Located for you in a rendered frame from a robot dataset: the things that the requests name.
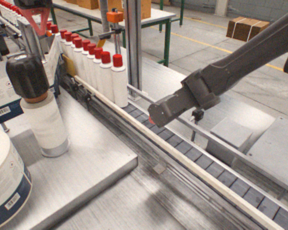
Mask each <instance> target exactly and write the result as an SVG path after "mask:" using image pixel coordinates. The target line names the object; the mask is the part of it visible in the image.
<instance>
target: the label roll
mask: <svg viewBox="0 0 288 230"><path fill-rule="evenodd" d="M32 187H33V179H32V177H31V174H30V173H29V171H28V169H27V167H26V166H25V164H24V162H23V161H22V159H21V157H20V156H19V154H18V152H17V151H16V149H15V147H14V145H13V143H12V142H11V140H10V138H9V136H8V135H7V134H6V133H5V132H4V131H2V130H0V227H1V226H3V225H4V224H6V223H7V222H8V221H10V220H11V219H12V218H13V217H14V216H15V215H17V214H18V213H19V211H20V210H21V209H22V207H23V206H24V205H25V203H26V202H27V200H28V198H29V196H30V194H31V191H32Z"/></svg>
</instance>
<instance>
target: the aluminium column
mask: <svg viewBox="0 0 288 230"><path fill-rule="evenodd" d="M128 5H129V8H128ZM124 16H125V31H126V38H125V39H126V56H127V72H128V84H129V85H131V86H133V87H134V88H136V89H138V90H139V91H142V56H141V0H124ZM130 44H131V48H130ZM130 54H131V59H130ZM131 65H132V71H131ZM131 74H132V79H131ZM129 94H130V95H132V96H134V97H136V96H138V95H137V94H135V93H134V92H132V91H130V90H129Z"/></svg>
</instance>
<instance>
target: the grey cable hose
mask: <svg viewBox="0 0 288 230"><path fill-rule="evenodd" d="M99 5H100V11H101V20H102V27H103V33H107V32H110V24H109V22H108V20H107V12H108V4H107V0H99ZM110 38H111V35H109V36H107V39H110Z"/></svg>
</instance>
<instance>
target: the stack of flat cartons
mask: <svg viewBox="0 0 288 230"><path fill-rule="evenodd" d="M268 26H269V22H264V21H259V20H255V19H246V18H243V17H238V18H236V19H233V20H231V21H229V24H228V29H227V34H226V37H230V38H233V39H236V40H240V41H244V42H248V41H249V40H251V39H252V38H254V37H255V36H256V35H258V34H259V33H260V32H262V31H263V30H265V28H267V27H268Z"/></svg>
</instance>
